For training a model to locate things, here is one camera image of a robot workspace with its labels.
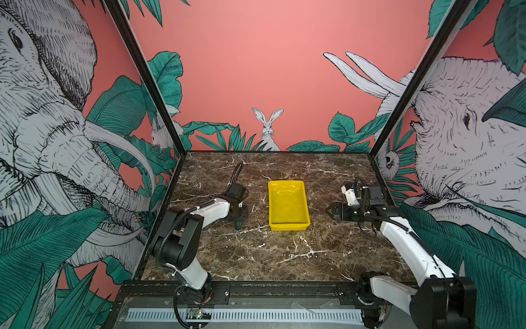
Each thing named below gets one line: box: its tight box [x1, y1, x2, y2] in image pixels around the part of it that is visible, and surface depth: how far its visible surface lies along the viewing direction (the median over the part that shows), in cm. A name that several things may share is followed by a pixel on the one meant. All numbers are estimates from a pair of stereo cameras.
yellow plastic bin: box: [267, 180, 311, 231], surface depth 97 cm
